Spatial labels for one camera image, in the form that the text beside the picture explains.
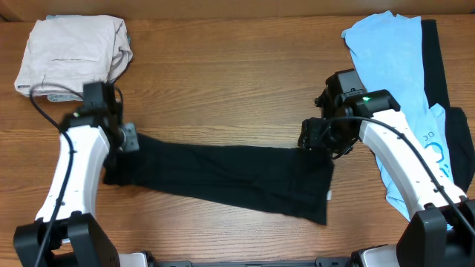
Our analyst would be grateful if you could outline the black t-shirt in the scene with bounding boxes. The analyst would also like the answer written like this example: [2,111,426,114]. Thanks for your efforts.
[104,135,334,225]

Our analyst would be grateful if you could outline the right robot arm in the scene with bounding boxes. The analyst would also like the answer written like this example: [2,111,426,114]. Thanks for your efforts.
[298,69,474,267]

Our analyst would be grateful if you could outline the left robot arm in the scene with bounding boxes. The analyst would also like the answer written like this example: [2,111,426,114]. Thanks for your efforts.
[13,82,148,267]

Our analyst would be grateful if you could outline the light blue printed t-shirt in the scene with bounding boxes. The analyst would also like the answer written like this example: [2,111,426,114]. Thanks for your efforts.
[341,10,456,220]

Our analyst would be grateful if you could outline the folded beige pants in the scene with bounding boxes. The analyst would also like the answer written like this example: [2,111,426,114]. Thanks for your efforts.
[14,15,116,96]

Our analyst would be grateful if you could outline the black garment under pile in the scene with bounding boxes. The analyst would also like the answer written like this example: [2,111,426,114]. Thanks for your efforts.
[421,19,474,192]

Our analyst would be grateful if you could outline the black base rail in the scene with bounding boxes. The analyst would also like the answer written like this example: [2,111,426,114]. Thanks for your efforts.
[154,257,353,267]

